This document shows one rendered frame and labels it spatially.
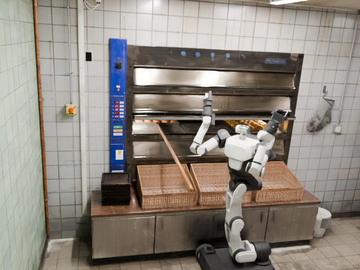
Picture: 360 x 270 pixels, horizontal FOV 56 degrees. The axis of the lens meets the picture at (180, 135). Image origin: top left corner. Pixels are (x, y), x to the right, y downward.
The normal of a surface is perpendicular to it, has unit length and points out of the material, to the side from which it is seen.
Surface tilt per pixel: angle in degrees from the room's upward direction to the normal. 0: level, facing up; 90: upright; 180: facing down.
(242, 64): 90
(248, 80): 70
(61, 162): 90
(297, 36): 90
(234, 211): 90
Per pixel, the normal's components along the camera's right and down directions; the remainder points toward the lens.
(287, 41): 0.22, 0.29
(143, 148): 0.23, -0.06
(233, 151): -0.69, 0.17
